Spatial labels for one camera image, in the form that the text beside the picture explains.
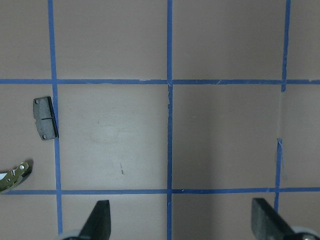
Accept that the dark grey brake pad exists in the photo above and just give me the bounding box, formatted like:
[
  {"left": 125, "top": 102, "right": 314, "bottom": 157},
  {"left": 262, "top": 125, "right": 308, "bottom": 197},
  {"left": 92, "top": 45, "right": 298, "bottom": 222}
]
[{"left": 32, "top": 96, "right": 59, "bottom": 141}]

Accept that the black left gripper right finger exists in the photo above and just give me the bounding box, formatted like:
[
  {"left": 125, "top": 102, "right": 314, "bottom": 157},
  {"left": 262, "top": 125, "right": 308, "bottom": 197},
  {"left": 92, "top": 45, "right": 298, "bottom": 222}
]
[{"left": 251, "top": 198, "right": 298, "bottom": 240}]

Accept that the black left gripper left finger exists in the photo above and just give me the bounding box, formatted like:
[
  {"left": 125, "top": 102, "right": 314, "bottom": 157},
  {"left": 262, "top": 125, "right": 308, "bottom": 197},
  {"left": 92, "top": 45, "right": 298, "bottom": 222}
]
[{"left": 77, "top": 200, "right": 111, "bottom": 240}]

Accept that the olive metal brake shoe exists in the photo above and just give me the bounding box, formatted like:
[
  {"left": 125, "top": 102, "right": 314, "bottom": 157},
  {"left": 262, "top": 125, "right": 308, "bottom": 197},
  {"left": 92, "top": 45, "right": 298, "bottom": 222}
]
[{"left": 0, "top": 159, "right": 34, "bottom": 195}]

